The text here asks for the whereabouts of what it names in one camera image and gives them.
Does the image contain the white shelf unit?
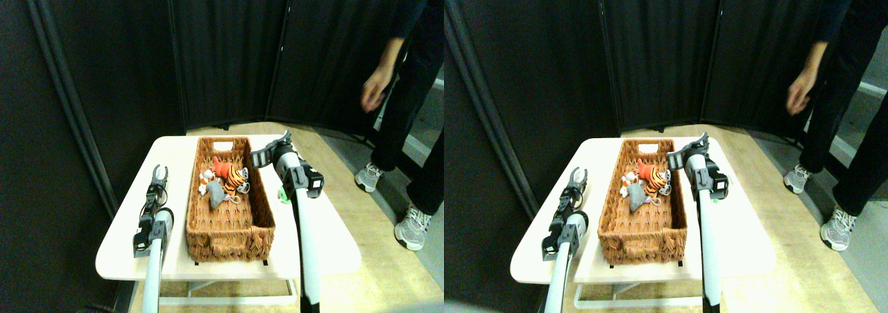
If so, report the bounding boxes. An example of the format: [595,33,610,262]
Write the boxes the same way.
[373,77,445,162]
[805,49,888,203]

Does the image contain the low white table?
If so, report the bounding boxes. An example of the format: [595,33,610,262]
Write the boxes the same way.
[511,138,776,310]
[96,135,361,307]

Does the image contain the brown wicker basket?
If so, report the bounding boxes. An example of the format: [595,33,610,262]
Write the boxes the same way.
[186,137,276,264]
[598,139,688,266]

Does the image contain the person's hand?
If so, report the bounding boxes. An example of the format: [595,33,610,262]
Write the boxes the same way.
[786,69,823,117]
[361,67,396,115]

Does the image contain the grey mouse toy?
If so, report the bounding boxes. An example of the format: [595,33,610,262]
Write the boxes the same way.
[207,180,231,210]
[628,183,654,212]

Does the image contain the black curtain stand pole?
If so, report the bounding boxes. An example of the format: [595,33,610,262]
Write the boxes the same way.
[23,0,120,220]
[444,1,540,220]

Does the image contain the person's legs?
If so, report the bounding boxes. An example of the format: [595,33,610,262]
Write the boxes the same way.
[784,22,888,251]
[354,22,445,251]

